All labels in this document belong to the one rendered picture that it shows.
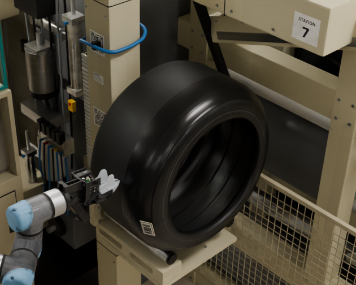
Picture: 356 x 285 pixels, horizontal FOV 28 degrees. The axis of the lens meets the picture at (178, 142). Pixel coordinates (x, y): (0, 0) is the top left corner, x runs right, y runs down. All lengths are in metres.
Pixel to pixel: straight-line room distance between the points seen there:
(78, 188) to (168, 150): 0.28
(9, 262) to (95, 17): 0.84
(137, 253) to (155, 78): 0.63
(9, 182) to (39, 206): 0.84
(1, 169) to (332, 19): 1.41
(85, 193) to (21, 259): 0.26
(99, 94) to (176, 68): 0.34
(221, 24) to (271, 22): 0.38
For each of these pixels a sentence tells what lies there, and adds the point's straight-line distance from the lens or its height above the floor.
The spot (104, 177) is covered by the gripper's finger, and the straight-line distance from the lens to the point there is 2.10.
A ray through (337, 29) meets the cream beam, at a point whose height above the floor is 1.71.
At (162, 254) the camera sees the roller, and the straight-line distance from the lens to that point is 2.37.
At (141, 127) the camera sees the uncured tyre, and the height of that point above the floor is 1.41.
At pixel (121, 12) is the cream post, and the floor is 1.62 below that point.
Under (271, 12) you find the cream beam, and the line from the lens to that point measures 2.09.
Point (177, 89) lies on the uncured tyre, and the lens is 2.12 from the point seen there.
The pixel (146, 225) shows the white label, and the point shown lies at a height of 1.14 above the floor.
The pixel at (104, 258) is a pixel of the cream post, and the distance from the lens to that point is 2.88.
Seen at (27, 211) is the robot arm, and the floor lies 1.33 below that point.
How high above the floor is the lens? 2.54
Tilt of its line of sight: 34 degrees down
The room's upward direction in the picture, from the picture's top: 2 degrees clockwise
